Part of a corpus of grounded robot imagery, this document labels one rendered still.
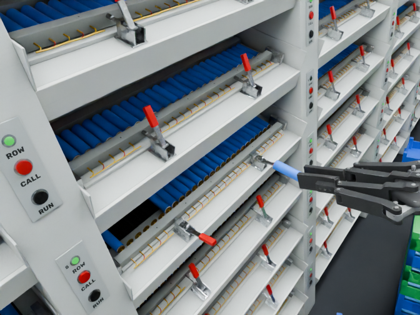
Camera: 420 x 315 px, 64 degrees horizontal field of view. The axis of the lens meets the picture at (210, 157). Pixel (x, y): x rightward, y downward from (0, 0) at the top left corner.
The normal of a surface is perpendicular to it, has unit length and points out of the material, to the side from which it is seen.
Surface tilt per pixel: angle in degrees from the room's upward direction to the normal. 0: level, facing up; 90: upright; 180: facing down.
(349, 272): 0
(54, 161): 90
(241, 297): 20
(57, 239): 90
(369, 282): 0
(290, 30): 90
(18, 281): 110
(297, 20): 90
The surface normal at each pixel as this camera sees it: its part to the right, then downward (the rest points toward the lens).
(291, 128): -0.64, 0.50
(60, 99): 0.77, 0.51
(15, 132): 0.76, 0.24
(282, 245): 0.11, -0.70
